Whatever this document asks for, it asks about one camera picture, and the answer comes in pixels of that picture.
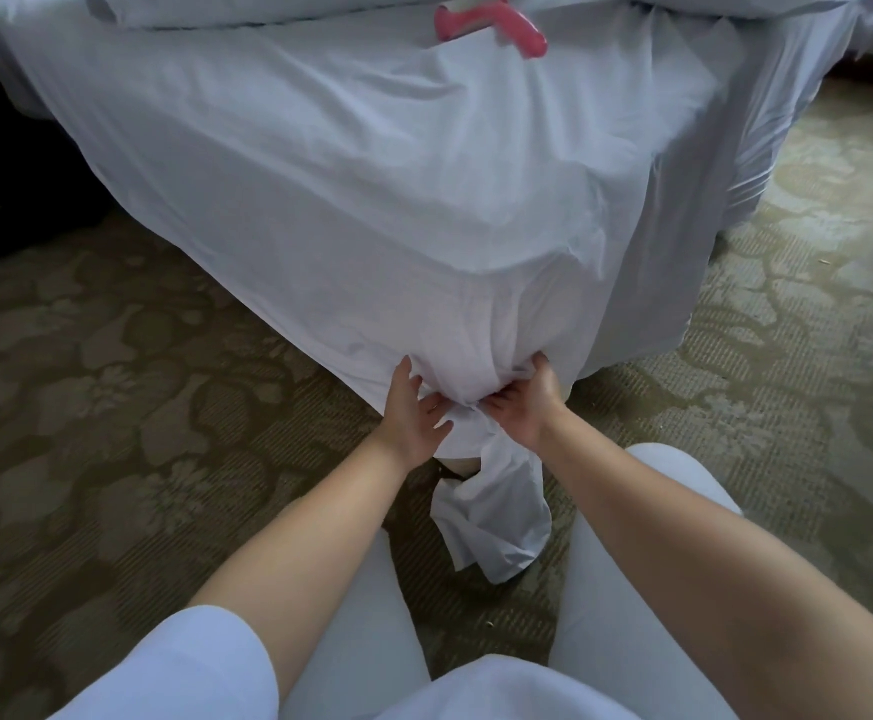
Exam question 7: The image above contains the person's left hand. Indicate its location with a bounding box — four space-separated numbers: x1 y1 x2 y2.
374 355 457 475

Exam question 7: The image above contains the person's right hand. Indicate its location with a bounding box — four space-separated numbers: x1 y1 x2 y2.
476 350 571 457

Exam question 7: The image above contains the white pillow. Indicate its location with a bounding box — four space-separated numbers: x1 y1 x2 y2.
613 0 873 22

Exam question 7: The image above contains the person's left forearm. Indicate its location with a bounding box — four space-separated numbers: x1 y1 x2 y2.
185 439 417 702

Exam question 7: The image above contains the person's right forearm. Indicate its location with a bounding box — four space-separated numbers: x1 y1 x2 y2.
530 409 873 720

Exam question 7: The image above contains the person's white shirt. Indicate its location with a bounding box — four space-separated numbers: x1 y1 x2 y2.
49 602 645 720

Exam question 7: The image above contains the pink lint roller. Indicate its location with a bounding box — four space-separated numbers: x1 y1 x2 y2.
431 0 552 63

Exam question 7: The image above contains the white duvet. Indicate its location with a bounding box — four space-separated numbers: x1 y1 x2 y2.
83 0 456 31

